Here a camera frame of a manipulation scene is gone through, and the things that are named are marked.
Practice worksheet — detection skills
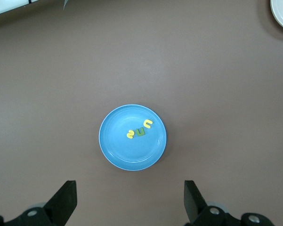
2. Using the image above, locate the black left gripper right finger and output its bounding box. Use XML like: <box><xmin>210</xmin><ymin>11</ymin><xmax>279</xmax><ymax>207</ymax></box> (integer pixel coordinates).
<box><xmin>184</xmin><ymin>180</ymin><xmax>243</xmax><ymax>226</ymax></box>

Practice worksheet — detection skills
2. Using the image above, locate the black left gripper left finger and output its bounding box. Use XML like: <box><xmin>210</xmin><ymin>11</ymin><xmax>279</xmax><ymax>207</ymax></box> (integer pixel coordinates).
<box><xmin>4</xmin><ymin>180</ymin><xmax>77</xmax><ymax>226</ymax></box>

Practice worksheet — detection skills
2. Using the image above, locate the blue plate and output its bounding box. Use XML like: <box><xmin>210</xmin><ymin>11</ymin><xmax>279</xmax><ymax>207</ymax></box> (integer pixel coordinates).
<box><xmin>98</xmin><ymin>104</ymin><xmax>167</xmax><ymax>171</ymax></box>

